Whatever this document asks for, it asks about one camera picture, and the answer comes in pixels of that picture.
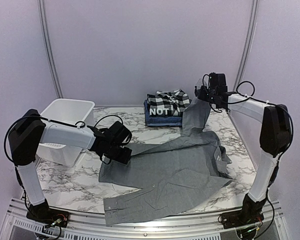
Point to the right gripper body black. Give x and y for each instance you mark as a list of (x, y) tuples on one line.
[(209, 97)]

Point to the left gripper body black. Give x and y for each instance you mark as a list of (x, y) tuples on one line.
[(113, 154)]

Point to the white plastic bin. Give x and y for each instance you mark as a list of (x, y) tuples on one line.
[(66, 133)]

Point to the grey long sleeve shirt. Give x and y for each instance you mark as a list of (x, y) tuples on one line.
[(170, 177)]

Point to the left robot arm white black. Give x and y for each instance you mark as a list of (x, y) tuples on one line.
[(26, 134)]

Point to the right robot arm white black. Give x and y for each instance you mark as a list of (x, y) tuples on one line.
[(276, 134)]

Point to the black shirt white letters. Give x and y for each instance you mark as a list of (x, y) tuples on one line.
[(164, 112)]

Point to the blue checked folded shirt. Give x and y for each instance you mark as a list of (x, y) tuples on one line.
[(161, 120)]

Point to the right wall aluminium profile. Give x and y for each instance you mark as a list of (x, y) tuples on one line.
[(250, 34)]

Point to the wall aluminium profile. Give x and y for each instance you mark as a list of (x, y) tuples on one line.
[(48, 48), (250, 34)]

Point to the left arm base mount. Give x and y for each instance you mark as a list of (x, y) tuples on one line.
[(51, 217)]

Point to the aluminium frame rail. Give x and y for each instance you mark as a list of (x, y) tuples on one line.
[(92, 226)]

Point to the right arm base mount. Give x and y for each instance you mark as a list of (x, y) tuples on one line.
[(242, 217)]

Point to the left wall aluminium profile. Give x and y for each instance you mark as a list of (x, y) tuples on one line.
[(48, 48)]

